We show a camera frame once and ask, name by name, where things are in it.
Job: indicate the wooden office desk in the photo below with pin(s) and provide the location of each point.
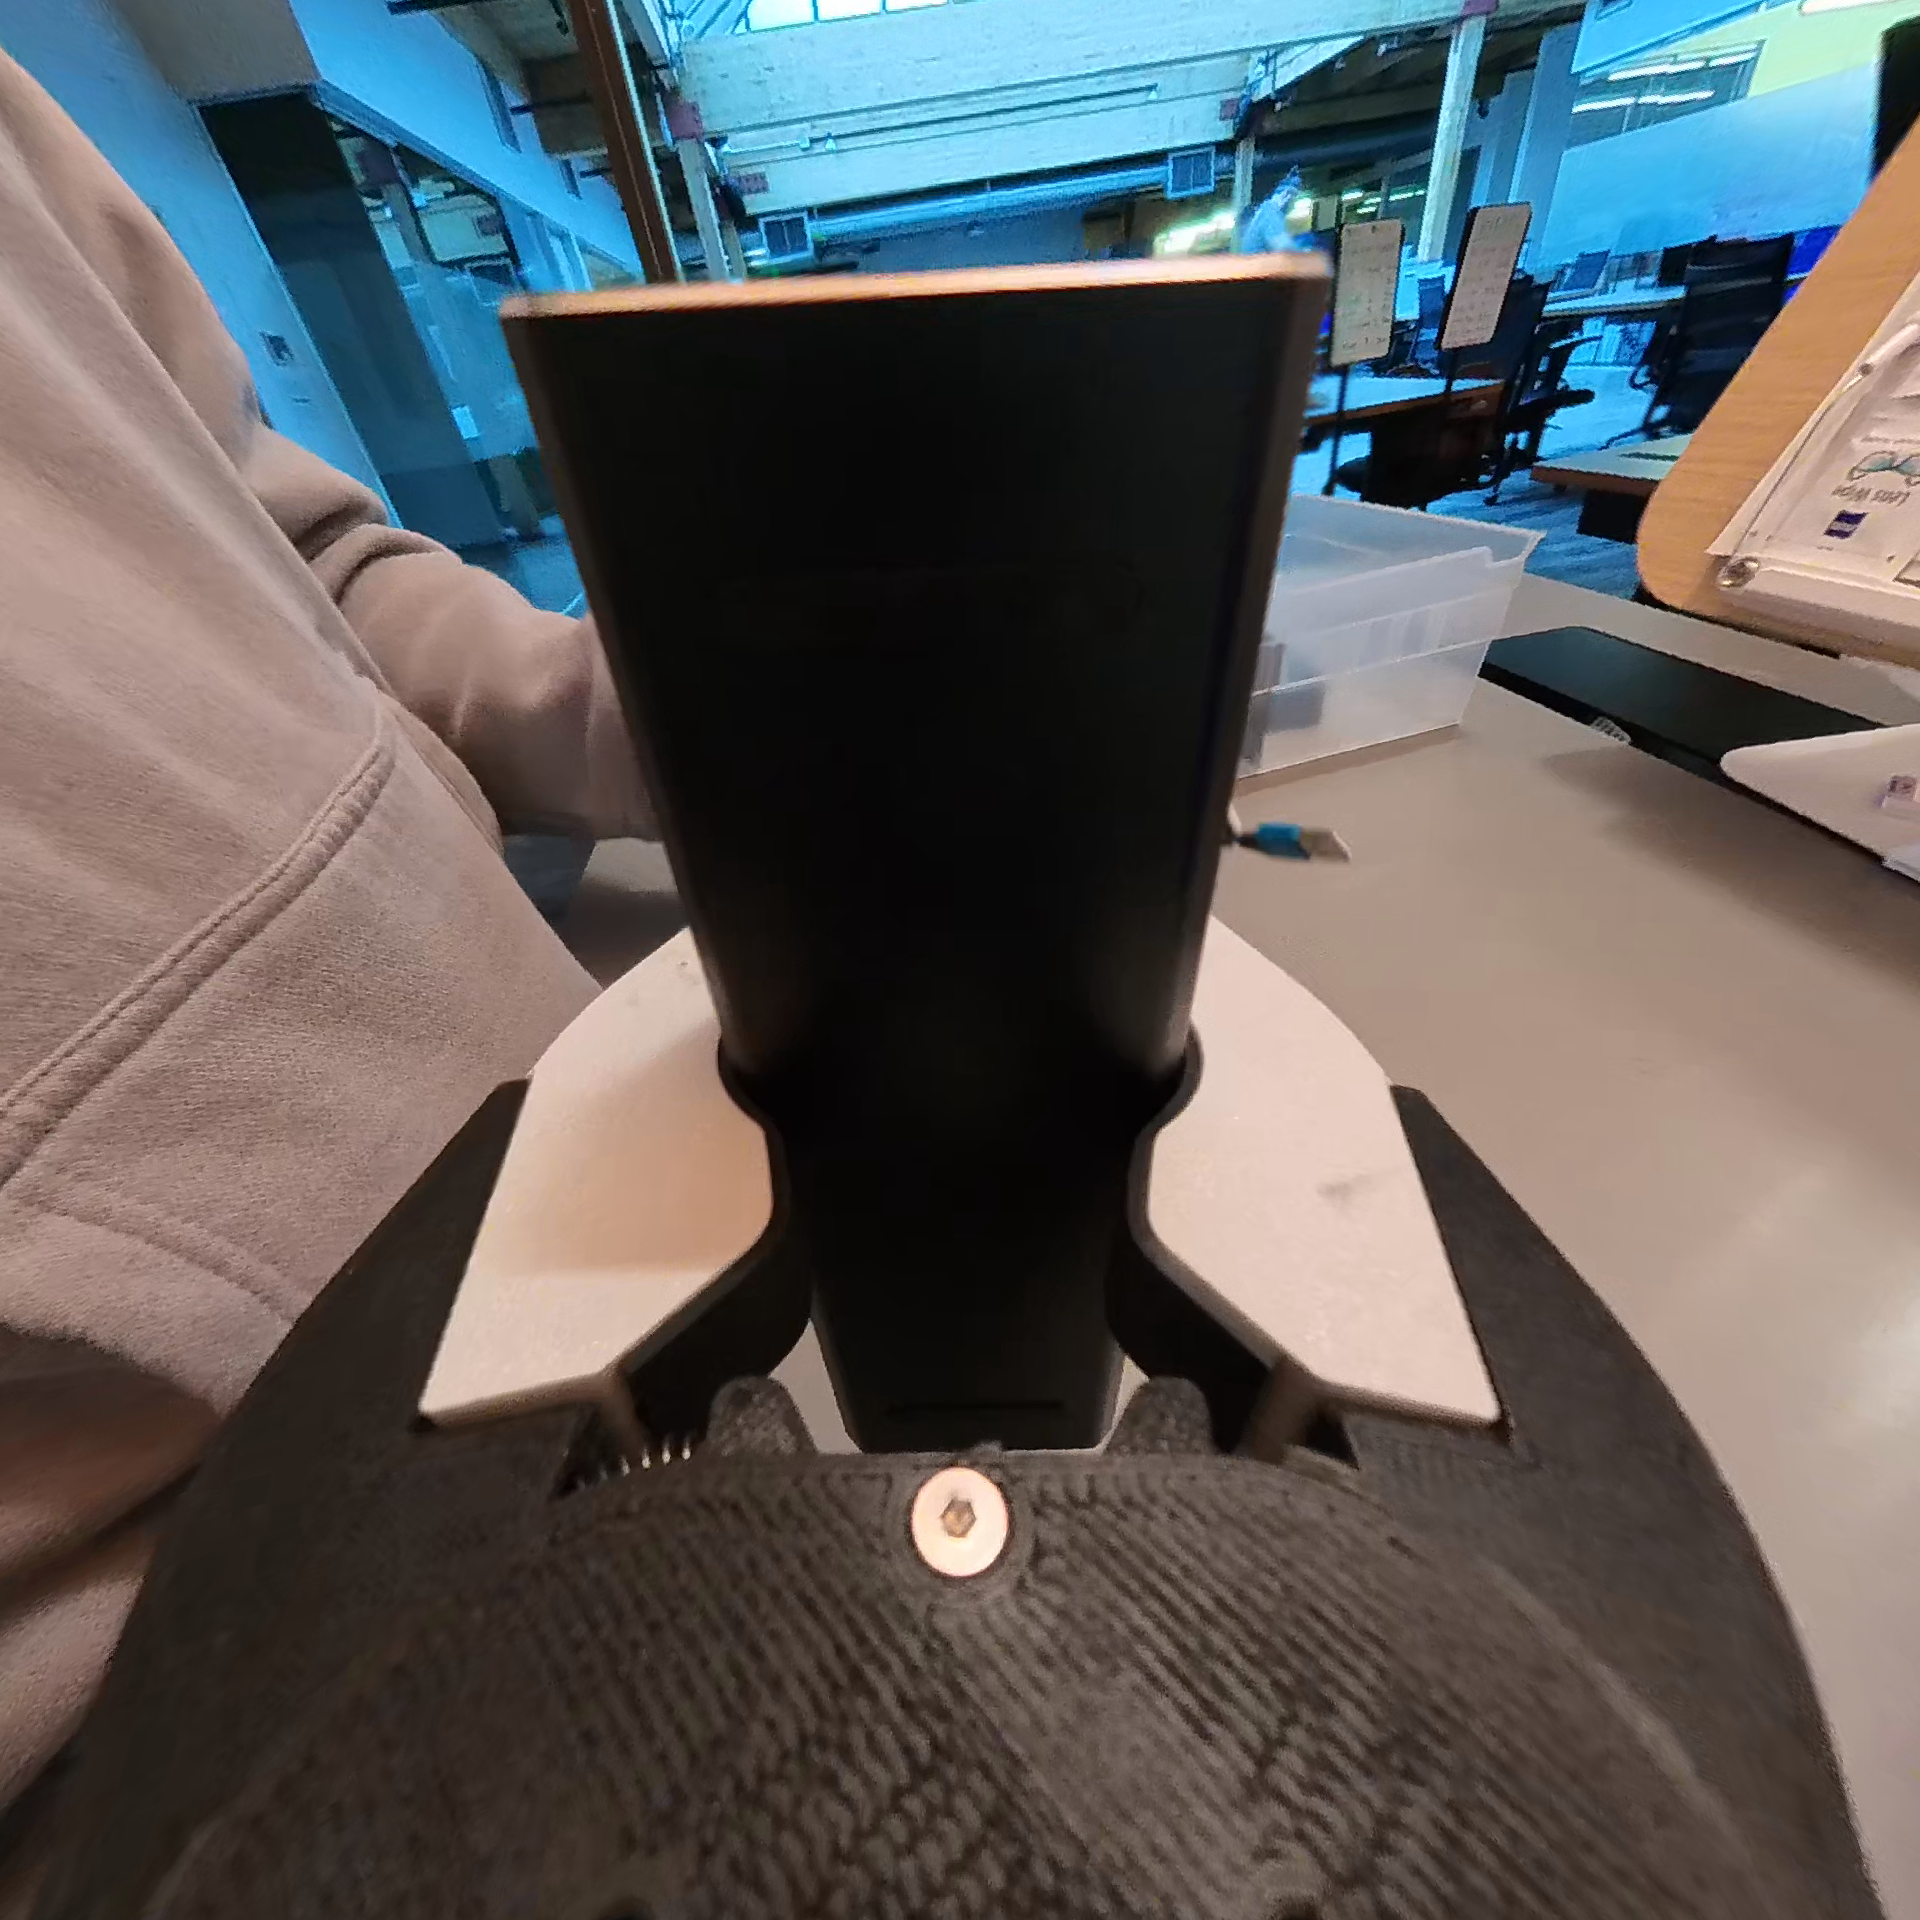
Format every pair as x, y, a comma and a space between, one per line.
1404, 420

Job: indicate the black flat pad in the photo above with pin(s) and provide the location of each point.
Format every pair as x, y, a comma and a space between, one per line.
1664, 700

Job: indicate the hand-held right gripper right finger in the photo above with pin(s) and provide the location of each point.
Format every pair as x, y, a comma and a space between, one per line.
1306, 1200

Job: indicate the wooden board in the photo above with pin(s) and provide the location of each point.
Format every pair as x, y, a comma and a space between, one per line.
1754, 450

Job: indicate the person in beige hoodie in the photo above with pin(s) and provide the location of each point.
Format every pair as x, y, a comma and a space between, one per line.
196, 841

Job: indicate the clear plastic container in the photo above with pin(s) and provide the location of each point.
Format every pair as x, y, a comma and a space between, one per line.
1381, 631

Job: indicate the person's left forearm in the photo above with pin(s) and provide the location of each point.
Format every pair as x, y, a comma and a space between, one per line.
481, 676

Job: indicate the white sign stand base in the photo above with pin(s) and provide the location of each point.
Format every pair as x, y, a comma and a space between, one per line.
1822, 781

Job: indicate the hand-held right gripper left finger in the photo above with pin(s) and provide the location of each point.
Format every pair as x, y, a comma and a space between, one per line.
616, 1186

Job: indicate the black office chair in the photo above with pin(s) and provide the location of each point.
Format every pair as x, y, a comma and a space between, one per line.
1717, 332
1529, 392

